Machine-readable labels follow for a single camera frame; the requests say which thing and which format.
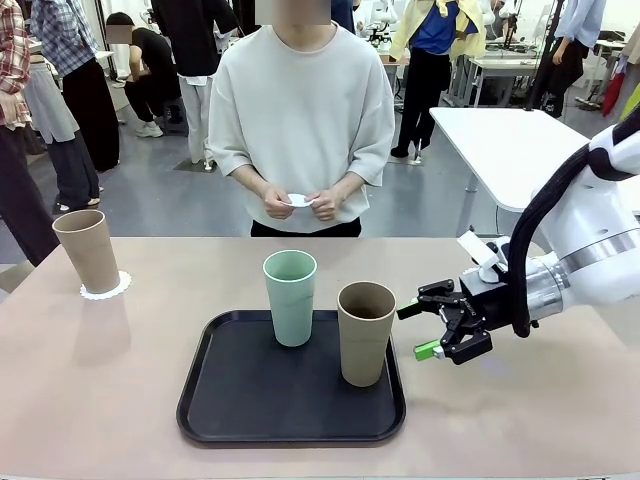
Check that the person in blue plaid shirt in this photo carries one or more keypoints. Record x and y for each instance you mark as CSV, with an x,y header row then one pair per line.
x,y
65,30

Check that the person in light blue shirt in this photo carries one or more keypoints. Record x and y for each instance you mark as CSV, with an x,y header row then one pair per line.
x,y
580,20

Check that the person's right hand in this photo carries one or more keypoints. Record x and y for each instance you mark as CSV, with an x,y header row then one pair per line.
x,y
277,205

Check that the dark floor mat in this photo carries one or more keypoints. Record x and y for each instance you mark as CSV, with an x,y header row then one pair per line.
x,y
185,166

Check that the brown plastic cup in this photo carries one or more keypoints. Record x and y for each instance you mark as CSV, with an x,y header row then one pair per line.
x,y
90,255
365,350

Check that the person in black, white sneakers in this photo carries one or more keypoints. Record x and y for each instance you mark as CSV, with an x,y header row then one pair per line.
x,y
150,60

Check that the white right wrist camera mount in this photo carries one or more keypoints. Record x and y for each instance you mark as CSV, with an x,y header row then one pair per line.
x,y
487,272

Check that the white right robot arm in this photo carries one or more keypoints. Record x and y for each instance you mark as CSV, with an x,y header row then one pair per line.
x,y
590,270

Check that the person in red plaid shirt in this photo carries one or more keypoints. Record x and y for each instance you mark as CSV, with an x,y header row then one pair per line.
x,y
10,50

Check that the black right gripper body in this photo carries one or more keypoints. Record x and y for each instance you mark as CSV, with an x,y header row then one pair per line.
x,y
480,307

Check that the person in yellow jacket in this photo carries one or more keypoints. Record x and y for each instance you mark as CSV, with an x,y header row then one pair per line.
x,y
425,90

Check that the person in grey skirt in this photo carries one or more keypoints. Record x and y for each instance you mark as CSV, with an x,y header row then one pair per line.
x,y
50,110

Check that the person's right forearm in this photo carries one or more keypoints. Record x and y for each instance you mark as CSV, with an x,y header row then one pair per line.
x,y
252,182

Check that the black stand pole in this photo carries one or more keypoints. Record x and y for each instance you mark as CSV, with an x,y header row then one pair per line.
x,y
545,55

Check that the person in black jacket, white trousers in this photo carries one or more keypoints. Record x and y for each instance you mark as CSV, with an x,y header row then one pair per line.
x,y
195,30

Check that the person in beige sweater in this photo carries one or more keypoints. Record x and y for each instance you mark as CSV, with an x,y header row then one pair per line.
x,y
300,100

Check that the grey background workbench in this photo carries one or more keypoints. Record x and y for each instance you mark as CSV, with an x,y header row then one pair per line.
x,y
500,65

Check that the black plastic tray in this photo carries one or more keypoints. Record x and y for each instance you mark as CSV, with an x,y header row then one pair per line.
x,y
280,400

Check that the person's left hand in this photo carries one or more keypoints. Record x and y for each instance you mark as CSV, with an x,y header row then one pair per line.
x,y
327,205

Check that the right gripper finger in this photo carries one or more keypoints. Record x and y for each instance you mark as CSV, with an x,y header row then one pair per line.
x,y
460,350
435,297

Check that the white rectangular table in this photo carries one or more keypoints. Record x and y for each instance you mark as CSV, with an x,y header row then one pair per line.
x,y
515,150

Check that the person's left forearm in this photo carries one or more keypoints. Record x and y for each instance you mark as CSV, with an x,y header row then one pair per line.
x,y
347,184

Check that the mint green plastic cup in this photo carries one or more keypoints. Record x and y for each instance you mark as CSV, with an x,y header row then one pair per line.
x,y
292,310

